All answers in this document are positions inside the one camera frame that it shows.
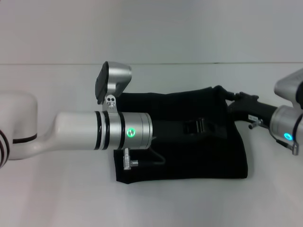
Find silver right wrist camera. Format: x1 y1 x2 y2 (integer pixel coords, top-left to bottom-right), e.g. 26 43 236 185
273 73 303 106

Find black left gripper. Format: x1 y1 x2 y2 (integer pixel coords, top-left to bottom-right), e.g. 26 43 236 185
151 117 228 140

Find right arm silver cable plug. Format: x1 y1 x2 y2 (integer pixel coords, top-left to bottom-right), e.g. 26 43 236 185
248 118 263 130

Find left arm silver cable plug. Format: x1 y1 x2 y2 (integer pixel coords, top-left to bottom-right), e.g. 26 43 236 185
122 148 166 170

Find black t-shirt with FREE print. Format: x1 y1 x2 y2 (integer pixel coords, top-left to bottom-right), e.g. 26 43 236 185
113 85 249 184

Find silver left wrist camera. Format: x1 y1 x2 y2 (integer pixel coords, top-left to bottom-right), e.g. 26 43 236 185
95 61 133 114

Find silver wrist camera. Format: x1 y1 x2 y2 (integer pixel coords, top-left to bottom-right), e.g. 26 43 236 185
273 73 303 106
95 61 133 114

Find arm silver cable plug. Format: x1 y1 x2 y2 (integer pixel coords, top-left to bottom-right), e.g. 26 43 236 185
248 118 263 130
122 148 166 170

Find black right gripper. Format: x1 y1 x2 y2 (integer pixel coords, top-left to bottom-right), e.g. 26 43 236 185
224 91 278 124

